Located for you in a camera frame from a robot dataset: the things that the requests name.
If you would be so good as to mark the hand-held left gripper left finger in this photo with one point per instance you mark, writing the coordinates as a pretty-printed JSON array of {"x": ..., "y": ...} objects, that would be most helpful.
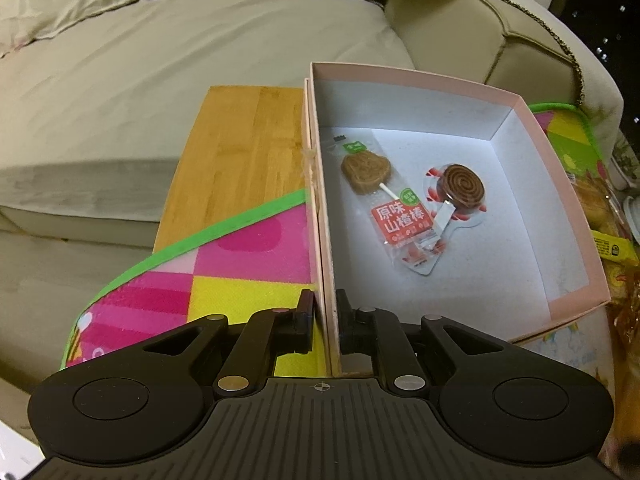
[{"x": 306, "y": 321}]

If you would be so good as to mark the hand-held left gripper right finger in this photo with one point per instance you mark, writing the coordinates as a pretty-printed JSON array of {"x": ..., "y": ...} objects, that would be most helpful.
[{"x": 345, "y": 321}]

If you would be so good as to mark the pink cardboard box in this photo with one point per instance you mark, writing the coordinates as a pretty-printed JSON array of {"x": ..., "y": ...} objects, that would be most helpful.
[{"x": 505, "y": 265}]

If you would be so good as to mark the round bread bun packet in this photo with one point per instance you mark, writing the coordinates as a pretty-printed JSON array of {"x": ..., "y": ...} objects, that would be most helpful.
[{"x": 592, "y": 202}]

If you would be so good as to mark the colourful checked play mat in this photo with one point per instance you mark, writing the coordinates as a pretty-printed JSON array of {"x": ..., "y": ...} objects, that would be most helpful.
[{"x": 240, "y": 300}]

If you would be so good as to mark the heart lollipop packet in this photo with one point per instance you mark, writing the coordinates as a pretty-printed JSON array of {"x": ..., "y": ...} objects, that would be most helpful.
[{"x": 364, "y": 170}]

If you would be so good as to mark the spiral lollipop packet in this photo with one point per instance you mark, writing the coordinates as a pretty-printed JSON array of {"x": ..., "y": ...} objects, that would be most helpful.
[{"x": 461, "y": 186}]

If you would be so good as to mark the beige sofa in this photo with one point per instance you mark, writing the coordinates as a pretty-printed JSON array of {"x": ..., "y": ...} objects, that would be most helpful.
[{"x": 150, "y": 110}]

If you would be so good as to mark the white round container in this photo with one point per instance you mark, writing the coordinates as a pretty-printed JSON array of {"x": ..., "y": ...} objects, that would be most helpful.
[{"x": 632, "y": 220}]

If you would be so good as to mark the white flat object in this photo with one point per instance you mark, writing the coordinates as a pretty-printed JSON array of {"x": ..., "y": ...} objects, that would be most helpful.
[{"x": 17, "y": 452}]

